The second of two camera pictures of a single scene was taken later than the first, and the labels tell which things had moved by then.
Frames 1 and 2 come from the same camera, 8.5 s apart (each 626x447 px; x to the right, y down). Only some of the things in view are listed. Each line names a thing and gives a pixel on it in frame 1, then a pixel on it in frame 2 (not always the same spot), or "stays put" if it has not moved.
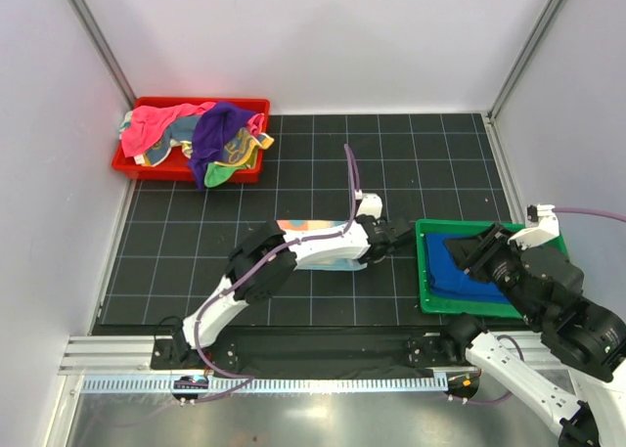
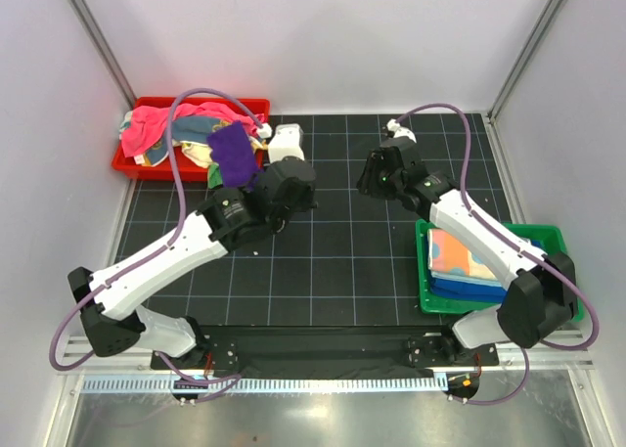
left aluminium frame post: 98,35 stays put
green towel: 215,175 stays put
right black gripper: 475,252 → 367,184
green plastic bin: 432,302 stays put
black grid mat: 171,253 stays put
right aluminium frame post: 541,25 stays put
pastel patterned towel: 344,251 → 448,259
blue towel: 446,277 stays put
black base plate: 310,352 stays put
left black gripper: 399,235 → 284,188
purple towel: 211,134 → 233,151
